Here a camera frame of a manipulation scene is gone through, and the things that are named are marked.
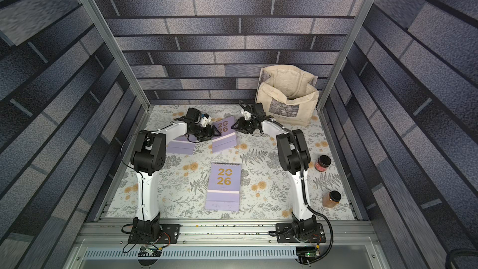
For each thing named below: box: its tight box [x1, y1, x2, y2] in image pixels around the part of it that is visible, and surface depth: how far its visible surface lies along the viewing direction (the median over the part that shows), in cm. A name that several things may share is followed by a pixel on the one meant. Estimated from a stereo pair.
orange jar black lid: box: [322, 190, 342, 209], surface depth 76 cm
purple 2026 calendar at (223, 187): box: [205, 162, 241, 212], surface depth 85 cm
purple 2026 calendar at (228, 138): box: [211, 115, 238, 154], surface depth 102 cm
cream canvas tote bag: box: [255, 64, 320, 127], surface depth 103 cm
